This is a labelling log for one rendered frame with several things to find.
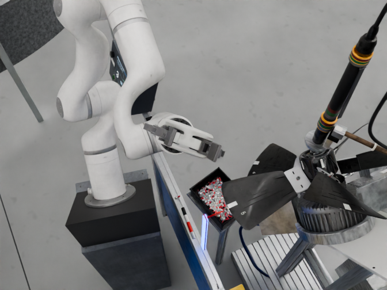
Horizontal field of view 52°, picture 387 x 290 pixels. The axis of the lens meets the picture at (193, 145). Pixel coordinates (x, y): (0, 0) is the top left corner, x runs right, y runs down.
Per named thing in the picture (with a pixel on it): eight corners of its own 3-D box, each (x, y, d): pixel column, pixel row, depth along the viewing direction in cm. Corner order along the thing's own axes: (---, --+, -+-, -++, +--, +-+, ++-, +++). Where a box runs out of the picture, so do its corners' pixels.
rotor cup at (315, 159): (329, 174, 147) (321, 141, 145) (354, 181, 133) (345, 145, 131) (296, 187, 144) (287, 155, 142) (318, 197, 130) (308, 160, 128)
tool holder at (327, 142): (338, 141, 114) (350, 122, 106) (330, 159, 111) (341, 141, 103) (310, 128, 117) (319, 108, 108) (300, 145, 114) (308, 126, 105)
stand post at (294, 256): (289, 274, 234) (337, 220, 156) (276, 280, 233) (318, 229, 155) (285, 267, 237) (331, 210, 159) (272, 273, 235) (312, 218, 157)
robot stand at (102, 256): (120, 298, 227) (81, 253, 148) (113, 248, 242) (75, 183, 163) (171, 286, 231) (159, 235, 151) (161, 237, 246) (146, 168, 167)
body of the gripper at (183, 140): (159, 110, 82) (168, 113, 72) (203, 126, 85) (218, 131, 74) (147, 143, 83) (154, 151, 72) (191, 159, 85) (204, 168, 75)
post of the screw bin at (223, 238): (221, 262, 238) (233, 213, 169) (217, 265, 237) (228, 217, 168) (218, 258, 240) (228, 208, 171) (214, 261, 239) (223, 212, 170)
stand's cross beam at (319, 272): (330, 287, 179) (333, 285, 175) (323, 290, 178) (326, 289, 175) (308, 250, 188) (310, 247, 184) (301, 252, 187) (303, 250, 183)
